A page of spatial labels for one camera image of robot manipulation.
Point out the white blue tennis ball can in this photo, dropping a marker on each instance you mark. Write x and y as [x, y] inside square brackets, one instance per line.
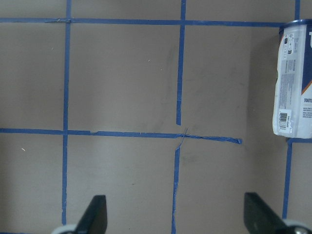
[292, 111]

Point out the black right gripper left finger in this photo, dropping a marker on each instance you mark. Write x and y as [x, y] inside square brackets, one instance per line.
[94, 219]

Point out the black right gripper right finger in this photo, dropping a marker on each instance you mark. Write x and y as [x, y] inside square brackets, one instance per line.
[259, 218]

